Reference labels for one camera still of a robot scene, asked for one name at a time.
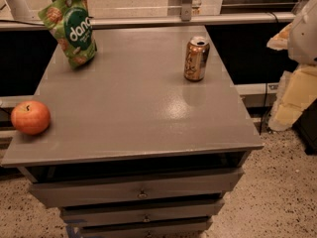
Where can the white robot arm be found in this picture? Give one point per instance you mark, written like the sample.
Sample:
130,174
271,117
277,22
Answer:
302,41

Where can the orange soda can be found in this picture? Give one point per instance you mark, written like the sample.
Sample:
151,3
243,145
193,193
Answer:
197,52

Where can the grey drawer cabinet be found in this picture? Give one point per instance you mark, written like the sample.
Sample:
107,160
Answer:
131,112

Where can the grey metal railing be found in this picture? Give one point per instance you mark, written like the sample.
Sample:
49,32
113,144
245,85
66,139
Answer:
223,19

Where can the bottom grey drawer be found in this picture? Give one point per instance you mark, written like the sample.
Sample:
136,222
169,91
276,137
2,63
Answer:
147,230

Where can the grey drawer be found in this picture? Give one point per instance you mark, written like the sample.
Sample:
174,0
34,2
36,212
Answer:
142,212
147,230
152,186

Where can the red orange apple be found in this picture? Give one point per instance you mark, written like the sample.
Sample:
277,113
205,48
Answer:
31,117

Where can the green dang snack bag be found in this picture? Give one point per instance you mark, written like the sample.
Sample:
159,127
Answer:
69,23

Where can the middle grey drawer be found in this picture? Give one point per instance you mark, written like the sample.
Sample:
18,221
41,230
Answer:
142,212

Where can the yellow foam block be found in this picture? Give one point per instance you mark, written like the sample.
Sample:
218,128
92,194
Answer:
296,92

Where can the top grey drawer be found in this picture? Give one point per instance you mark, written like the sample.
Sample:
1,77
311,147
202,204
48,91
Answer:
152,186

